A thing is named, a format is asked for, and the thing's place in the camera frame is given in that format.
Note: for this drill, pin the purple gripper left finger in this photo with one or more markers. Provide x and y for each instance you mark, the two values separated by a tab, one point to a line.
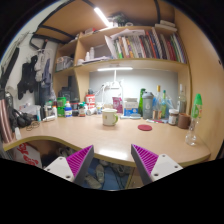
74	167

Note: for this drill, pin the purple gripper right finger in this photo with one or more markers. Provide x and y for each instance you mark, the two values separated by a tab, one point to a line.
151	166

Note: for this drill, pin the shoe under desk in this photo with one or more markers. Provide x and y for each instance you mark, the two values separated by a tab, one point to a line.
100	174

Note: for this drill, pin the red round coaster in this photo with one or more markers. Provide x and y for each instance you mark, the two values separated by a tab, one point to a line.
144	127

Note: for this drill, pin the clear bottle green cap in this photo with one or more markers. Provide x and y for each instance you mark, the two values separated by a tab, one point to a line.
196	113

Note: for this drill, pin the red white bag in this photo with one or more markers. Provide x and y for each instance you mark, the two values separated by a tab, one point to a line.
26	154

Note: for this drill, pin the white bottle blue label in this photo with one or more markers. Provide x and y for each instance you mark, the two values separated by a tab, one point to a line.
68	109

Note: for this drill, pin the brown cup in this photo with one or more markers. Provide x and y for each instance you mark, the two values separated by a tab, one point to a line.
183	121

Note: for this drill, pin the jar with white lid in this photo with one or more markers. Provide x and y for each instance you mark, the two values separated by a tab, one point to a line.
173	116

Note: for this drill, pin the dark green glass bottle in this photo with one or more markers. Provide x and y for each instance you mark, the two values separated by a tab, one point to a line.
140	106

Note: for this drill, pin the blue white tissue box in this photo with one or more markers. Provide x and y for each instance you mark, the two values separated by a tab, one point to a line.
130	106

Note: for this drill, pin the green canister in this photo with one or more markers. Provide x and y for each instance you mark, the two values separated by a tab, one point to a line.
61	101

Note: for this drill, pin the grey shaker bottle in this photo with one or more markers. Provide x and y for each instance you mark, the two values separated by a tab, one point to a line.
147	105

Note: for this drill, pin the red white box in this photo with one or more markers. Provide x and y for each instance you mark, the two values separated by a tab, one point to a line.
90	100

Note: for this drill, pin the clear glass bottle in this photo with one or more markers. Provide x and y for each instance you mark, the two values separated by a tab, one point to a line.
181	102

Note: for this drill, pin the pink packet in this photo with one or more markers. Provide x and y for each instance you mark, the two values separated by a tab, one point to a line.
117	104

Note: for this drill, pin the black headphones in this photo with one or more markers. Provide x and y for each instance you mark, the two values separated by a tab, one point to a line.
23	119

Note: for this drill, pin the white desk lamp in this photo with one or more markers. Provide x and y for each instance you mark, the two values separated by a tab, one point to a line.
109	89

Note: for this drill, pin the hanging dark clothes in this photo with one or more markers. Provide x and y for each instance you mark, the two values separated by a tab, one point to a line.
36	74

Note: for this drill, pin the wooden shelf unit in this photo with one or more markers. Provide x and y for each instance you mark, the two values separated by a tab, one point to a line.
81	46

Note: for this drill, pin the row of books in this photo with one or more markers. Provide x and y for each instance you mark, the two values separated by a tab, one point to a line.
146	44

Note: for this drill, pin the white mug green handle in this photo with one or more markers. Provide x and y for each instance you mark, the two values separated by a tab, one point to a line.
109	116

